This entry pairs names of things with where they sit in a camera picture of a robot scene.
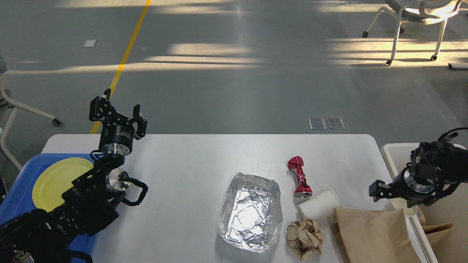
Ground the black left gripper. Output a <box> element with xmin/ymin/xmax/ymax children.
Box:
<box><xmin>89</xmin><ymin>88</ymin><xmax>148</xmax><ymax>156</ymax></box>

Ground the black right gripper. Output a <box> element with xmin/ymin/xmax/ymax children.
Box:
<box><xmin>368</xmin><ymin>169</ymin><xmax>439</xmax><ymax>208</ymax></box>

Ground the white paper cup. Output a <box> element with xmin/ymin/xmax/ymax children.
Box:
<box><xmin>388</xmin><ymin>198</ymin><xmax>418</xmax><ymax>217</ymax></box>

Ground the wooden board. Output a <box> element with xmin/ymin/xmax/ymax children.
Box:
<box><xmin>333</xmin><ymin>207</ymin><xmax>421</xmax><ymax>263</ymax></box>

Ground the yellow plastic plate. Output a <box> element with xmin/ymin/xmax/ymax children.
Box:
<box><xmin>32</xmin><ymin>157</ymin><xmax>93</xmax><ymax>212</ymax></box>

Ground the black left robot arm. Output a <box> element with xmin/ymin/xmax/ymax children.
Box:
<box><xmin>1</xmin><ymin>88</ymin><xmax>148</xmax><ymax>263</ymax></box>

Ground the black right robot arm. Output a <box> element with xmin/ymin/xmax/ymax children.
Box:
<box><xmin>368</xmin><ymin>127</ymin><xmax>468</xmax><ymax>208</ymax></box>

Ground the brown paper in bin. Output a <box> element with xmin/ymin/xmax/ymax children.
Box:
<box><xmin>416</xmin><ymin>208</ymin><xmax>453</xmax><ymax>247</ymax></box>

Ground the white plastic bin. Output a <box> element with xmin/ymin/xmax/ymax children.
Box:
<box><xmin>381</xmin><ymin>143</ymin><xmax>468</xmax><ymax>263</ymax></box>

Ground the crushed red soda can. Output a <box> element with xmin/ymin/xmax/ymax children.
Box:
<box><xmin>287</xmin><ymin>156</ymin><xmax>313</xmax><ymax>198</ymax></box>

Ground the crumpled brown paper ball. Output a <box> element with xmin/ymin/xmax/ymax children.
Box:
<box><xmin>286</xmin><ymin>219</ymin><xmax>326</xmax><ymax>261</ymax></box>

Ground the white chair base left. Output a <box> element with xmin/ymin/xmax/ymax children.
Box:
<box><xmin>0</xmin><ymin>55</ymin><xmax>62</xmax><ymax>172</ymax></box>

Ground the aluminium foil tray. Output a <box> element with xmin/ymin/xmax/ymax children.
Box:
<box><xmin>218</xmin><ymin>173</ymin><xmax>283</xmax><ymax>254</ymax></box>

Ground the blue plastic tray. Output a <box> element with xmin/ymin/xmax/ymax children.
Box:
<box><xmin>1</xmin><ymin>154</ymin><xmax>95</xmax><ymax>263</ymax></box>

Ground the white office chair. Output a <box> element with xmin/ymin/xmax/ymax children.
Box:
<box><xmin>362</xmin><ymin>0</ymin><xmax>462</xmax><ymax>66</ymax></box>

